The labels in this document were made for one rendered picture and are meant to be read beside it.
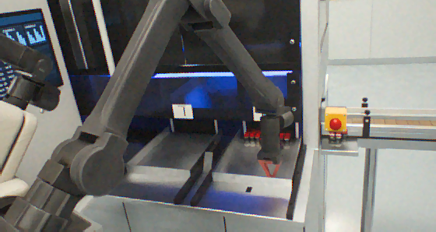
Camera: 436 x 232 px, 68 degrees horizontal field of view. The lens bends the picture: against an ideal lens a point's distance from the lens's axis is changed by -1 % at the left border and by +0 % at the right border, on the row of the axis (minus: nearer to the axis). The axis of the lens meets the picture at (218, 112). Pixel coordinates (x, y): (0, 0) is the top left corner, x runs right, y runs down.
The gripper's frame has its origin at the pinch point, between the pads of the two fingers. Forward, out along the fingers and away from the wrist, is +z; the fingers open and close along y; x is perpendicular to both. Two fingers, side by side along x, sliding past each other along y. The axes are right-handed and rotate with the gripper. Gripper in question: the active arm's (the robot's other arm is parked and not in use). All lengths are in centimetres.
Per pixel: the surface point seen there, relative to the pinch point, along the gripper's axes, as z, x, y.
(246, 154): -0.3, 12.8, 18.0
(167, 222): 44, 59, 33
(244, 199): 4.2, 6.9, -7.9
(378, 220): 74, -45, 111
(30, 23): -53, 88, 0
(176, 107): -17, 43, 23
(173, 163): 1.2, 38.5, 7.8
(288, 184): 1.3, -5.3, -0.7
